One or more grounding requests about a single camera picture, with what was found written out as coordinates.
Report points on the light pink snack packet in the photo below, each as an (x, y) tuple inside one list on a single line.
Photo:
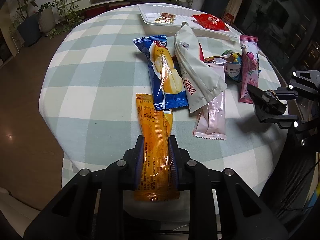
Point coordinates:
[(211, 122)]

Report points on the orange wafer snack packet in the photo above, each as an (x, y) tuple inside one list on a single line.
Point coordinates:
[(155, 183)]

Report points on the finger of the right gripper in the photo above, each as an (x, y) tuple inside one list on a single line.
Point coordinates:
[(267, 107)]

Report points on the blue roll cake packet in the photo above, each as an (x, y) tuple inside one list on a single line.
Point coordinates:
[(166, 83)]

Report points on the trailing vine plant left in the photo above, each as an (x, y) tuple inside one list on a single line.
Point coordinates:
[(69, 17)]

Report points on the small brown wafer packet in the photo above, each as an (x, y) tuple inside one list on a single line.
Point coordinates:
[(165, 18)]

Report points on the pink cartoon snack packet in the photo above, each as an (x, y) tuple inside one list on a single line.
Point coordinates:
[(250, 66)]

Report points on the red box on floor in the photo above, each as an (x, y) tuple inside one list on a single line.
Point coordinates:
[(228, 18)]

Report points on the white pouch snack bag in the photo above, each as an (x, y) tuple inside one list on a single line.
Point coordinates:
[(202, 84)]

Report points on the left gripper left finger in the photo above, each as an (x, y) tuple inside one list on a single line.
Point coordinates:
[(139, 151)]

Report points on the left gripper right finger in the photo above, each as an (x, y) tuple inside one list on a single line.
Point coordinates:
[(172, 144)]

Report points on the white plastic tray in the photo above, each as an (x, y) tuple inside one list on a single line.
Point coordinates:
[(151, 11)]

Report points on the colourful cartoon snack bag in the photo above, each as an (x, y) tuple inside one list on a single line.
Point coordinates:
[(232, 62)]

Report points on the red snack packet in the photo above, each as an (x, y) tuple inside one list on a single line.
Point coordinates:
[(210, 22)]

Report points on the tall plant dark pot left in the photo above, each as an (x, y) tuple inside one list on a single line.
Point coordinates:
[(29, 28)]

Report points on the plant in white ribbed pot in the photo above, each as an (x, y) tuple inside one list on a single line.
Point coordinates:
[(46, 17)]

